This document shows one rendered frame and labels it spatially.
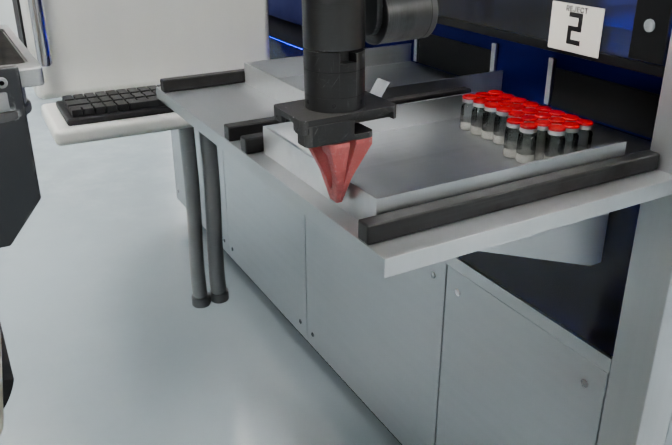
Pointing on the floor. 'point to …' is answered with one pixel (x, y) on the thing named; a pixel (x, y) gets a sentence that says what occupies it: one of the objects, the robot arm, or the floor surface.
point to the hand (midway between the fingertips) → (336, 193)
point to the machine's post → (646, 313)
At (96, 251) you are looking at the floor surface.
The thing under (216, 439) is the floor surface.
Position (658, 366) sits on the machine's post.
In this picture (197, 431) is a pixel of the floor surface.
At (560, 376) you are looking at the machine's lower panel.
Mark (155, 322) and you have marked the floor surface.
